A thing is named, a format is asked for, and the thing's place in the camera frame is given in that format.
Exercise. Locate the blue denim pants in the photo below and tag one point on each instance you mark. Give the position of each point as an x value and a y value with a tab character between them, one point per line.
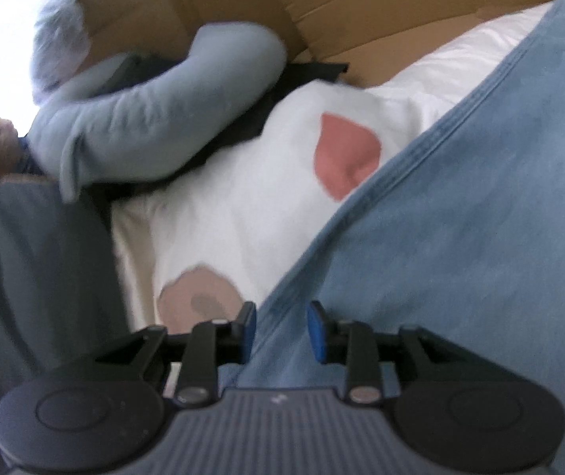
463	233

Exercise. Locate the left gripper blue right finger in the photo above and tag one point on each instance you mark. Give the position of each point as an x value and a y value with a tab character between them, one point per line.
415	353

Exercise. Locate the cream bear print bedsheet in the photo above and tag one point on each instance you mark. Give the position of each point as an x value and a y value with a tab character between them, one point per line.
228	231

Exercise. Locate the dark grey pillow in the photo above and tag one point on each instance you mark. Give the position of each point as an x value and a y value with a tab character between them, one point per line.
59	292

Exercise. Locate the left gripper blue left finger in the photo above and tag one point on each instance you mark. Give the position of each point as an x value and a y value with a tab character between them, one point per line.
149	355

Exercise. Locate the grey neck pillow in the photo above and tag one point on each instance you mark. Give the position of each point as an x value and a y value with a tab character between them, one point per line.
151	130

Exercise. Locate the brown cardboard sheet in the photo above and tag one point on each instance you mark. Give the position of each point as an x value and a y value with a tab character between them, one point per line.
376	39

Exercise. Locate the white plastic-wrapped pillow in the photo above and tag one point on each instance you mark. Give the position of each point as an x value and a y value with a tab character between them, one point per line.
60	45

